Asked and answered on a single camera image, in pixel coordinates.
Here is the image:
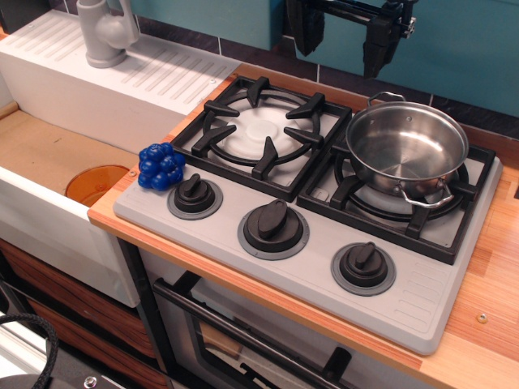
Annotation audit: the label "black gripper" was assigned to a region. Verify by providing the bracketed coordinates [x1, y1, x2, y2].
[285, 0, 417, 78]

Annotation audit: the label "stainless steel pan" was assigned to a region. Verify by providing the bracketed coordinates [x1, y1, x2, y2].
[345, 92, 470, 209]

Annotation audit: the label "blue toy blueberry cluster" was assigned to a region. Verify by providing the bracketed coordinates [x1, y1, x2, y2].
[138, 143, 186, 191]

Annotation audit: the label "grey toy stove top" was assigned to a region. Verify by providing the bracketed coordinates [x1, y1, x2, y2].
[114, 77, 503, 355]

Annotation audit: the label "black middle stove knob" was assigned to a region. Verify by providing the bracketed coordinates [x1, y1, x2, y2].
[238, 199, 310, 261]

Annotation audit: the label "black stove knob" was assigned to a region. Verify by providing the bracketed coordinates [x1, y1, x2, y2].
[238, 199, 310, 261]
[167, 173, 223, 220]
[331, 242, 397, 297]

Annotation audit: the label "black left stove knob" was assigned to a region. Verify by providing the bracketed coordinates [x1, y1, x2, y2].
[167, 173, 223, 220]

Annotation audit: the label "black right stove knob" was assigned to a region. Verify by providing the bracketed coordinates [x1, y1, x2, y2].
[331, 242, 397, 297]

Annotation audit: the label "black left burner grate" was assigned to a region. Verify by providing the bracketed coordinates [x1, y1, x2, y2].
[172, 76, 352, 202]

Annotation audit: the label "black burner grate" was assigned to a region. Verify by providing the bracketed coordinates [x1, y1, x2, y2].
[172, 76, 352, 202]
[297, 135, 498, 265]

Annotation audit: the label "black right burner grate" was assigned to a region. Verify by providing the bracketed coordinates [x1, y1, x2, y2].
[297, 135, 498, 265]

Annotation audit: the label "grey toy faucet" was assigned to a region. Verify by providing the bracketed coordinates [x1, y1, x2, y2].
[76, 0, 139, 69]

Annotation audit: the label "white toy sink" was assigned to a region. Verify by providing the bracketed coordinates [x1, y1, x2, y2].
[1, 11, 238, 307]

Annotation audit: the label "orange plastic plate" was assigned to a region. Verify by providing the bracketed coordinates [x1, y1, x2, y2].
[65, 165, 129, 207]

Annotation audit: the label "toy oven door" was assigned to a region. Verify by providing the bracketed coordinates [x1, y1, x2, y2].
[151, 271, 398, 388]

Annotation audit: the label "wooden drawer fronts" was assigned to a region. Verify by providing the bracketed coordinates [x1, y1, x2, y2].
[1, 241, 171, 388]

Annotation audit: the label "black braided cable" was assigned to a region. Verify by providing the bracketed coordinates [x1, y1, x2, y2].
[0, 312, 60, 389]

